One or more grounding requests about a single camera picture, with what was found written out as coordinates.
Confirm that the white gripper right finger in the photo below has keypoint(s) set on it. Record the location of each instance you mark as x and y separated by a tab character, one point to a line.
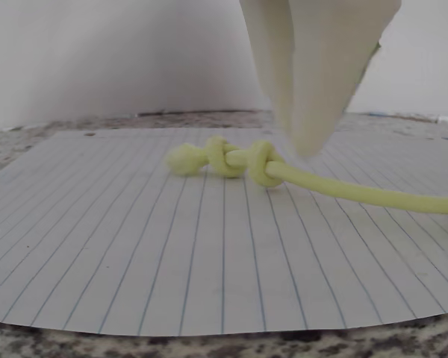
328	56

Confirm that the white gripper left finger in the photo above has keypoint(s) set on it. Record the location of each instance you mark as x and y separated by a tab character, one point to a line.
272	56

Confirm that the lined white paper sheet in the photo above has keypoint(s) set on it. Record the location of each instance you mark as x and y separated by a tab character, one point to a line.
171	261

